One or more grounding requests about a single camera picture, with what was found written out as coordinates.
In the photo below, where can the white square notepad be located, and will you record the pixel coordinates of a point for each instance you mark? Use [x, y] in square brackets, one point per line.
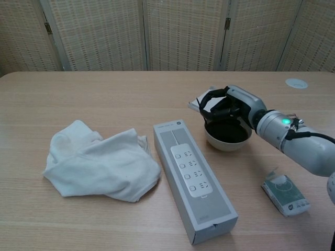
[195, 104]

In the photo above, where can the white round table grommet cap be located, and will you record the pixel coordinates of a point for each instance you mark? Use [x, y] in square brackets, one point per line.
[296, 83]

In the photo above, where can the cup of dark coffee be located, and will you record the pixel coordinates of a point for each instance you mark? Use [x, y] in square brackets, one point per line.
[225, 145]

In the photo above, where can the grey power strip box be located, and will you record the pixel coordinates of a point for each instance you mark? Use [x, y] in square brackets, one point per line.
[193, 180]

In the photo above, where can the brass screen hinge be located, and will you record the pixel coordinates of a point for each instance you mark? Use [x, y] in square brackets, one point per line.
[47, 28]
[227, 23]

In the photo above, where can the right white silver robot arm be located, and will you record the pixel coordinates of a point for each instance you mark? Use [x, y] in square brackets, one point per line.
[301, 146]

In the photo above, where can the green white tissue pack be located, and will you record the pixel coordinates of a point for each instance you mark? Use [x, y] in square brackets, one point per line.
[285, 194]

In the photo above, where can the black plastic spoon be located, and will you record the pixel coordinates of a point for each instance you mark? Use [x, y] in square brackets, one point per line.
[204, 119]

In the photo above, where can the white crumpled cloth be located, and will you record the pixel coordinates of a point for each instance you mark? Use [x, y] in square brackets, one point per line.
[104, 167]

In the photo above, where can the bamboo folding screen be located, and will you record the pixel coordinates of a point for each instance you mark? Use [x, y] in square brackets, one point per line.
[104, 34]

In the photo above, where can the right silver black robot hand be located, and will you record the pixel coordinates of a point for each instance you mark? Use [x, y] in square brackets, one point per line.
[246, 100]

